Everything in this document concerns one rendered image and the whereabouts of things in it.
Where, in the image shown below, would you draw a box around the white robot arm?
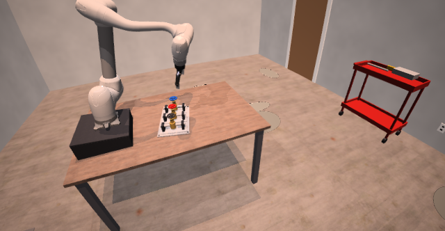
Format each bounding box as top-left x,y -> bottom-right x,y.
75,0 -> 194,131

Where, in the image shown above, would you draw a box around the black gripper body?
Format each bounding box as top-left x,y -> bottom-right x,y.
175,65 -> 185,74

